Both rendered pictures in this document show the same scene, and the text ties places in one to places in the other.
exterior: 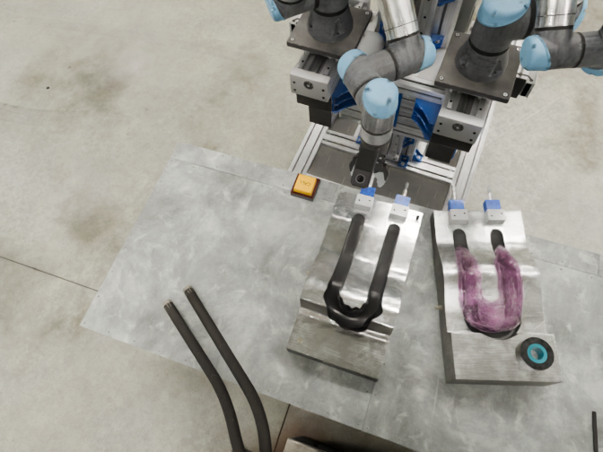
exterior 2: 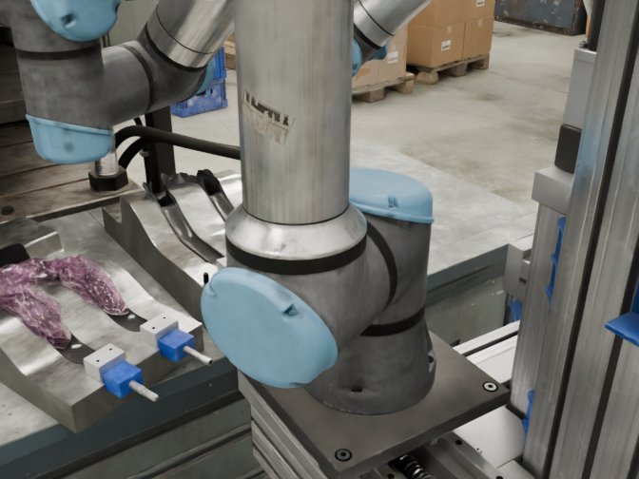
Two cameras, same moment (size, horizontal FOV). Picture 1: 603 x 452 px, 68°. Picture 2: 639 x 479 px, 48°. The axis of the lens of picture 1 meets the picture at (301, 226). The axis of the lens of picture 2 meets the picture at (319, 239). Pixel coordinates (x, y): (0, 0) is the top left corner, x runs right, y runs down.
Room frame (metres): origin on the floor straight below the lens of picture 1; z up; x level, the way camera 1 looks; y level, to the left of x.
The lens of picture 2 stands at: (1.21, -1.21, 1.53)
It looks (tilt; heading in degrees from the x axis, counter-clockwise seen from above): 27 degrees down; 117
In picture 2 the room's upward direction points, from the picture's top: straight up
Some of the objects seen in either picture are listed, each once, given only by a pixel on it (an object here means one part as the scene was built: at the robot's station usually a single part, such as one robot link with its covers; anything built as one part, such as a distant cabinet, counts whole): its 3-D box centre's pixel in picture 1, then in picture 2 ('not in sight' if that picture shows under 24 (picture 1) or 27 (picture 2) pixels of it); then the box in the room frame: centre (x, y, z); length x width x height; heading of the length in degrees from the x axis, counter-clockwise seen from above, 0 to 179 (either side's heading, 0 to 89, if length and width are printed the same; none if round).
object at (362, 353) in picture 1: (357, 278); (205, 229); (0.39, -0.14, 0.87); 0.50 x 0.26 x 0.14; 153
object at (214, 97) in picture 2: not in sight; (181, 88); (-2.03, 2.86, 0.11); 0.61 x 0.43 x 0.22; 159
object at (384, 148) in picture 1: (373, 146); not in sight; (0.64, -0.21, 1.15); 0.09 x 0.08 x 0.12; 153
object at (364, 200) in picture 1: (368, 191); not in sight; (0.65, -0.22, 0.89); 0.13 x 0.05 x 0.05; 154
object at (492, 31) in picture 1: (501, 17); (368, 239); (0.96, -0.62, 1.20); 0.13 x 0.12 x 0.14; 86
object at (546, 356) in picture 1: (534, 354); not in sight; (0.11, -0.53, 0.93); 0.08 x 0.08 x 0.04
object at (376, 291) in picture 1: (363, 268); (203, 212); (0.40, -0.15, 0.92); 0.35 x 0.16 x 0.09; 153
